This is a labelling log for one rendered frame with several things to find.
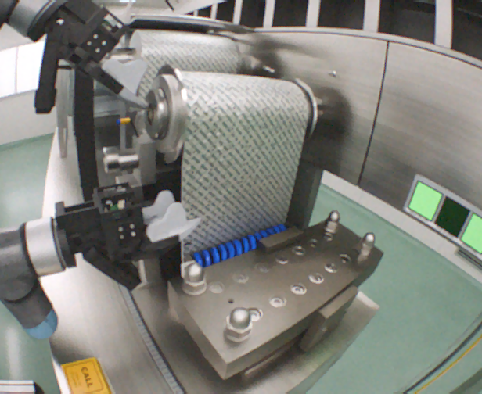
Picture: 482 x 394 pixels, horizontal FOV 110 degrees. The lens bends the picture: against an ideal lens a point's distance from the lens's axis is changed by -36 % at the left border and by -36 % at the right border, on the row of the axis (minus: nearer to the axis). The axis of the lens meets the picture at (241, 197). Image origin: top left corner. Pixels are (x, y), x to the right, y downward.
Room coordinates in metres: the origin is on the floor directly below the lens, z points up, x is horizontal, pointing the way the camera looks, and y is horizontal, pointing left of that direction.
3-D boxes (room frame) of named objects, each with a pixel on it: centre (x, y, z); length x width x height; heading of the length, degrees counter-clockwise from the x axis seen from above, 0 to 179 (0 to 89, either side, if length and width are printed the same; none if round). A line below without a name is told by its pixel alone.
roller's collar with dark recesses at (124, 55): (0.54, 0.30, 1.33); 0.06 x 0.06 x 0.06; 40
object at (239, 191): (0.39, -0.01, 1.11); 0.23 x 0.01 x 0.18; 130
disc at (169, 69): (0.36, 0.13, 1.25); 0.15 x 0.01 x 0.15; 40
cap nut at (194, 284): (0.25, 0.05, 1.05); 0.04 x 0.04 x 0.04
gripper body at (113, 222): (0.24, 0.18, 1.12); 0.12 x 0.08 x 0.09; 130
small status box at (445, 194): (0.27, -0.37, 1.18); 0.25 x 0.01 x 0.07; 40
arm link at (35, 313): (0.14, 0.32, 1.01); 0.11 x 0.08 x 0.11; 78
